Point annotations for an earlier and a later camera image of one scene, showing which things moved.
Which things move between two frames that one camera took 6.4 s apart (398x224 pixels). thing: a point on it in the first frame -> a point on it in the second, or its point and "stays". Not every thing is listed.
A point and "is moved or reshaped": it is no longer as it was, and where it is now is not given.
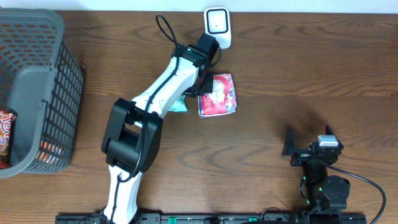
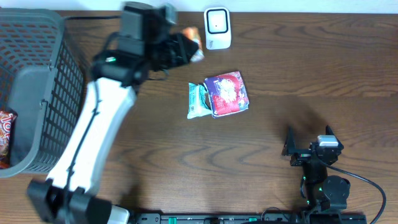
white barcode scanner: [217, 24] stays
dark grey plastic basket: [42, 83] stays
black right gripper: [289, 150] stays
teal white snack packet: [180, 105] -> [198, 104]
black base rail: [310, 218] stays
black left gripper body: [204, 84] -> [171, 50]
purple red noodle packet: [222, 101] is moved or reshaped
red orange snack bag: [7, 118] stays
